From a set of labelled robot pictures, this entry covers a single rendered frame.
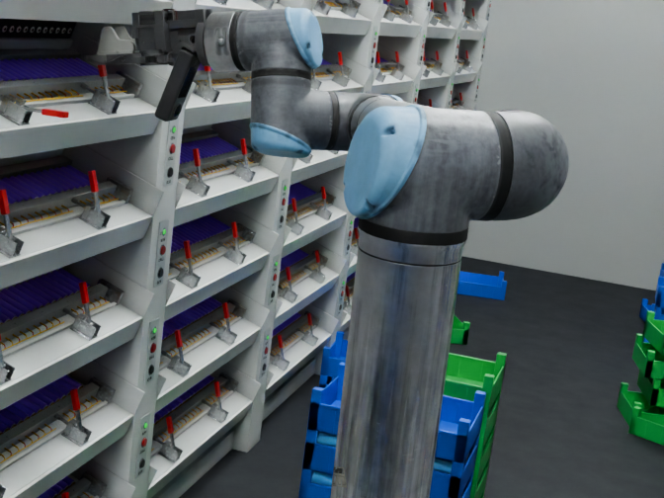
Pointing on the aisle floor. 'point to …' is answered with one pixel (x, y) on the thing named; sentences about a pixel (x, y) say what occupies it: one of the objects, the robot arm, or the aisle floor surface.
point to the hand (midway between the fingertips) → (95, 61)
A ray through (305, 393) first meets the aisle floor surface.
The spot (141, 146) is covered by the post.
